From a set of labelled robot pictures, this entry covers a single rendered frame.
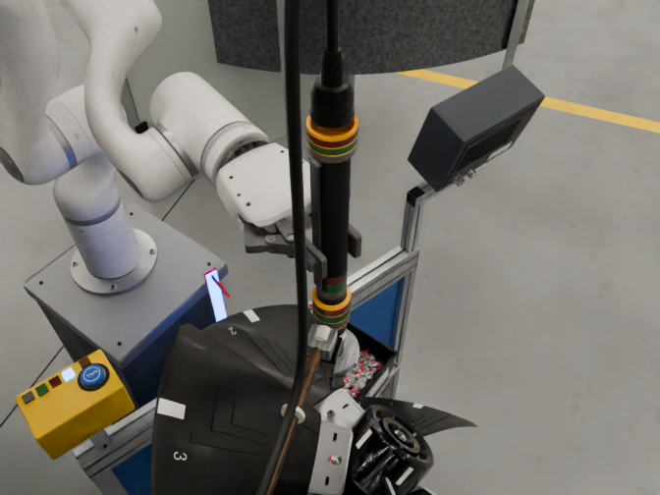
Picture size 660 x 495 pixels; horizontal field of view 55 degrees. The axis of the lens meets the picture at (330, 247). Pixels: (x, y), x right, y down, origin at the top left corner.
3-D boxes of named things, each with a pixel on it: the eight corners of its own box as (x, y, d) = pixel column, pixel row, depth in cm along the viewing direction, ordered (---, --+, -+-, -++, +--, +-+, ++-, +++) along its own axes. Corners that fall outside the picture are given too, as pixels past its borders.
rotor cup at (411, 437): (403, 527, 93) (459, 466, 90) (357, 548, 81) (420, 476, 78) (341, 453, 100) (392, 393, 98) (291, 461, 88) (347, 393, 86)
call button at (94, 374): (88, 393, 110) (85, 388, 108) (79, 376, 112) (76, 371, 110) (109, 380, 111) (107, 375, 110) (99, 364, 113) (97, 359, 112)
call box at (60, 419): (56, 465, 111) (34, 439, 103) (34, 422, 117) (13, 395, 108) (137, 412, 118) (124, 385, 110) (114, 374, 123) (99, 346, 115)
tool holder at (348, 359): (346, 398, 76) (348, 356, 68) (291, 382, 77) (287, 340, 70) (365, 337, 81) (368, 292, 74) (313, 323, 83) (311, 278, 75)
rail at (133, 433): (91, 481, 128) (80, 467, 122) (83, 466, 130) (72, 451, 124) (416, 268, 164) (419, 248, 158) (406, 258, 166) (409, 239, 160)
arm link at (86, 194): (47, 206, 127) (-1, 110, 109) (122, 158, 136) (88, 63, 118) (83, 235, 122) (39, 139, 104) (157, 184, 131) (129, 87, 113)
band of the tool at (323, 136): (349, 170, 52) (350, 142, 50) (300, 159, 53) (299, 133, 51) (362, 137, 55) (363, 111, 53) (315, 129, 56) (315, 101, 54)
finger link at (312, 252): (289, 239, 67) (327, 278, 63) (264, 252, 66) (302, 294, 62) (287, 218, 65) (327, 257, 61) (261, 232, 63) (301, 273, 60)
